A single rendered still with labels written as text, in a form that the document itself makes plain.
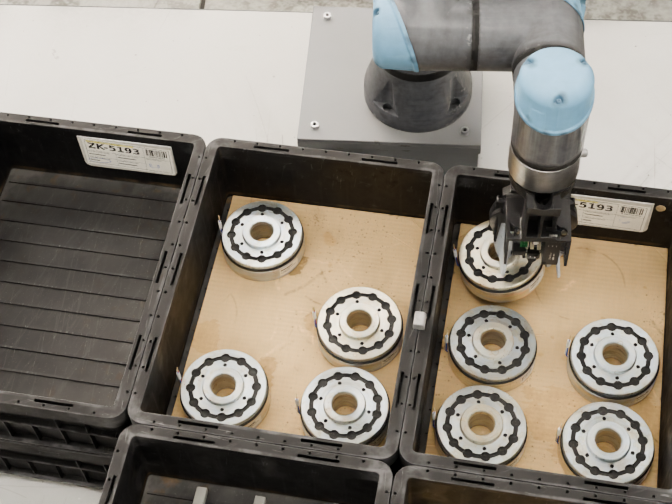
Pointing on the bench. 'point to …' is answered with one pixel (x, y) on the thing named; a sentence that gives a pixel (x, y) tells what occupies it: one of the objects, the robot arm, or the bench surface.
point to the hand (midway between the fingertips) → (527, 253)
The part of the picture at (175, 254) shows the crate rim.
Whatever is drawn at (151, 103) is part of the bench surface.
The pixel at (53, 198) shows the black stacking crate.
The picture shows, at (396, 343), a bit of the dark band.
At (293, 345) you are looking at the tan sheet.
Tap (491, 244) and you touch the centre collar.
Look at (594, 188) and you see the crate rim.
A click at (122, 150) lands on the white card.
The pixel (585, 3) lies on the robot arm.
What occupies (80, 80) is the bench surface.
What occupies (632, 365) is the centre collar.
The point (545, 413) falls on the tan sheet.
